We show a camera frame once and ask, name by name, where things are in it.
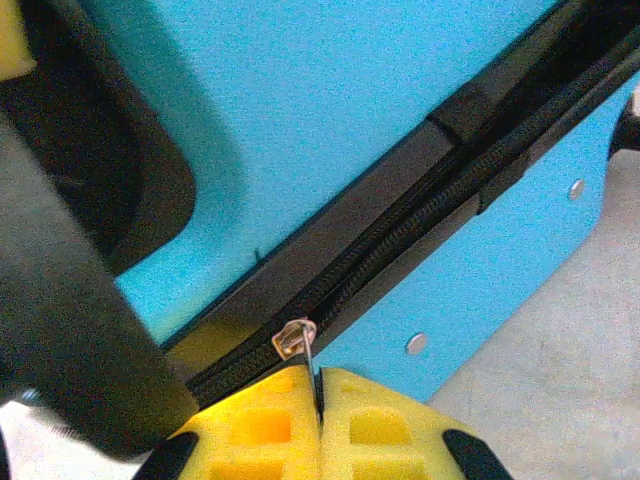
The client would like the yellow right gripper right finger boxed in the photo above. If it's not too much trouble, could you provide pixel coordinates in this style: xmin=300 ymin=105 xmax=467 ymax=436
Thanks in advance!
xmin=318 ymin=368 xmax=514 ymax=480

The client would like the silver zipper pull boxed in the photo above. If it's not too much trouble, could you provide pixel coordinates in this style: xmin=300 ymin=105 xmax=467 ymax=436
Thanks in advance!
xmin=271 ymin=316 xmax=327 ymax=422

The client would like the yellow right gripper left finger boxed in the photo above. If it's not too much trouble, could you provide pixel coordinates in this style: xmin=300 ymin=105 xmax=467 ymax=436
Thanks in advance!
xmin=132 ymin=366 xmax=322 ymax=480

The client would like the blue hard-shell suitcase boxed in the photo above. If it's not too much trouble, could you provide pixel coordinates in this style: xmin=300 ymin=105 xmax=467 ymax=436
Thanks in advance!
xmin=77 ymin=0 xmax=640 ymax=407

